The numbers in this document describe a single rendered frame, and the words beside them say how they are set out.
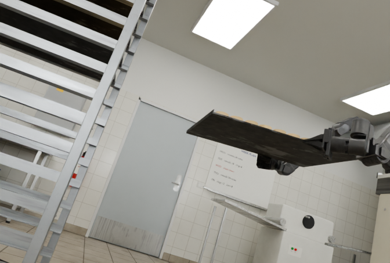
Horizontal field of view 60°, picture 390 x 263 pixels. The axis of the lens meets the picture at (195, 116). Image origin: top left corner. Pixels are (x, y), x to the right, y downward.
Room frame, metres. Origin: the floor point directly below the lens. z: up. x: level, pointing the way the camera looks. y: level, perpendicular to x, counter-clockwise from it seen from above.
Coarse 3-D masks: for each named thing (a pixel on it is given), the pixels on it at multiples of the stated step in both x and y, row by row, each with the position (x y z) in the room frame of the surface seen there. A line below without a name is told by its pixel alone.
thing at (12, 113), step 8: (0, 112) 1.34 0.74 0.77; (8, 112) 1.36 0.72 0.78; (16, 112) 1.37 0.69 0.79; (24, 120) 1.35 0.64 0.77; (32, 120) 1.38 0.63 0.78; (40, 120) 1.39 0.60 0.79; (48, 128) 1.37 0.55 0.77; (56, 128) 1.40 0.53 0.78; (64, 128) 1.40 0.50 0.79; (72, 136) 1.41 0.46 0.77; (96, 144) 1.43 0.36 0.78
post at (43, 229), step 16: (144, 0) 0.99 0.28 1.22; (128, 16) 0.98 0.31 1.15; (128, 32) 0.98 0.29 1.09; (112, 64) 0.98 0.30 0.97; (112, 80) 1.00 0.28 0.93; (96, 96) 0.98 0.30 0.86; (96, 112) 0.98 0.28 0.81; (80, 128) 0.98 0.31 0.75; (80, 144) 0.98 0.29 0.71; (64, 176) 0.98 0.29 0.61; (64, 192) 1.00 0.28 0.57; (48, 208) 0.98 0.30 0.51; (48, 224) 0.98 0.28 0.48; (32, 240) 0.98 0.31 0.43; (32, 256) 0.98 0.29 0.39
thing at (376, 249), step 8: (384, 192) 0.93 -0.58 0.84; (384, 200) 0.92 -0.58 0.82; (384, 208) 0.91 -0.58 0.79; (384, 216) 0.91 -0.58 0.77; (376, 224) 0.94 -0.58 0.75; (384, 224) 0.91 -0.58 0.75; (376, 232) 0.94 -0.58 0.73; (384, 232) 0.90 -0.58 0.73; (376, 240) 0.93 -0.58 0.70; (384, 240) 0.90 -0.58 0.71; (376, 248) 0.93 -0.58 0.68; (384, 248) 0.90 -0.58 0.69; (376, 256) 0.92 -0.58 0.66; (384, 256) 0.89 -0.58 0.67
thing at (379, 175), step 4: (380, 176) 0.97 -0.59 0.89; (384, 176) 0.95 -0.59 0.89; (388, 176) 0.93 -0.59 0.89; (380, 180) 0.97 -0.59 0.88; (384, 180) 0.95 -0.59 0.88; (388, 180) 0.93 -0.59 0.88; (380, 184) 0.97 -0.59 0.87; (384, 184) 0.95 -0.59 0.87; (388, 184) 0.93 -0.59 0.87; (376, 188) 0.98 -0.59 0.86; (380, 188) 0.96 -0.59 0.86; (384, 188) 0.94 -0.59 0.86; (388, 188) 0.93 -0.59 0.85; (376, 192) 0.98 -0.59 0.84; (380, 192) 0.96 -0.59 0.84
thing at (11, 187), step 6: (0, 180) 1.38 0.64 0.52; (0, 186) 1.38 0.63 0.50; (6, 186) 1.38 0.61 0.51; (12, 186) 1.39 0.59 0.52; (18, 186) 1.39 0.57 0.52; (18, 192) 1.39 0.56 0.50; (24, 192) 1.40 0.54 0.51; (30, 192) 1.40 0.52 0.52; (36, 192) 1.40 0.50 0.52; (36, 198) 1.40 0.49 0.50; (42, 198) 1.41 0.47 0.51; (48, 198) 1.41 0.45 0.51; (60, 204) 1.42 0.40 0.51; (66, 204) 1.42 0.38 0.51; (72, 204) 1.43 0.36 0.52
